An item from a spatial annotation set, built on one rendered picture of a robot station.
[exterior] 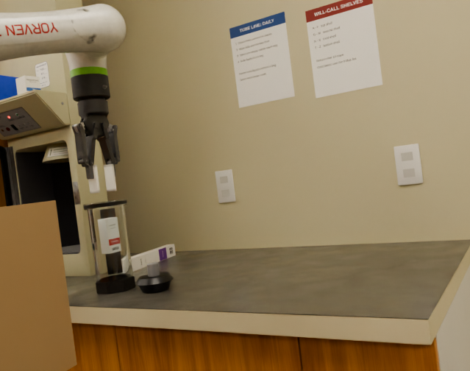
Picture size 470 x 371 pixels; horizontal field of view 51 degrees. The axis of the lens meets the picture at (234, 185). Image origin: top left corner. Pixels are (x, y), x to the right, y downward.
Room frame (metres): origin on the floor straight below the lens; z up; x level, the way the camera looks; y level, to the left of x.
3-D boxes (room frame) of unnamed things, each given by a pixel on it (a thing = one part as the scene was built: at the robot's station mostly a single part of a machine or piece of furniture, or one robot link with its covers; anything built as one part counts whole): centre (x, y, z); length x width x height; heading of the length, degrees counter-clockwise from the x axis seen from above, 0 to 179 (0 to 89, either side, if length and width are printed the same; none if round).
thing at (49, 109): (1.56, 0.64, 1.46); 0.32 x 0.12 x 0.10; 59
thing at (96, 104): (1.26, 0.33, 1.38); 0.08 x 0.07 x 0.09; 149
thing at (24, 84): (1.53, 0.59, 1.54); 0.05 x 0.05 x 0.06; 54
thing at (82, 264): (1.71, 0.55, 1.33); 0.32 x 0.25 x 0.77; 59
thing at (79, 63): (1.26, 0.33, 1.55); 0.13 x 0.11 x 0.14; 34
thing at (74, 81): (1.26, 0.34, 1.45); 0.12 x 0.09 x 0.06; 59
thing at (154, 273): (1.19, 0.22, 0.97); 0.09 x 0.09 x 0.07
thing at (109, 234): (1.26, 0.33, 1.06); 0.11 x 0.11 x 0.21
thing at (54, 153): (1.68, 0.54, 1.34); 0.18 x 0.18 x 0.05
